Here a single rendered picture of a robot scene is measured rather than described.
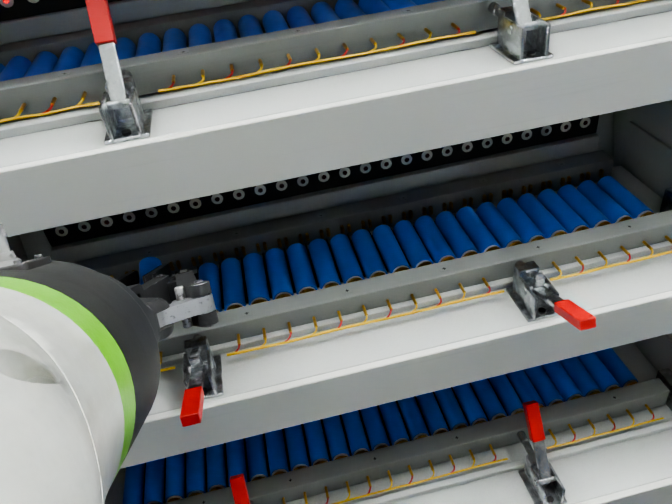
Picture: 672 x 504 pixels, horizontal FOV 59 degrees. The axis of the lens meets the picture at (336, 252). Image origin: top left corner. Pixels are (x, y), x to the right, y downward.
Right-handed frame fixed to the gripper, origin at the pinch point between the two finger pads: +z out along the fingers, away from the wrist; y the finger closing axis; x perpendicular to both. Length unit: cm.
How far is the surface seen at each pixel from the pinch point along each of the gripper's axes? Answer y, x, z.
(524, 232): -32.1, 2.6, 3.0
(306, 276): -12.6, 2.1, 3.3
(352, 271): -16.4, 2.5, 2.6
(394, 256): -20.4, 2.1, 3.2
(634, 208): -42.5, 2.7, 2.8
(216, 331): -4.6, 4.3, -0.3
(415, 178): -25.4, -3.9, 10.4
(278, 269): -10.4, 1.2, 4.8
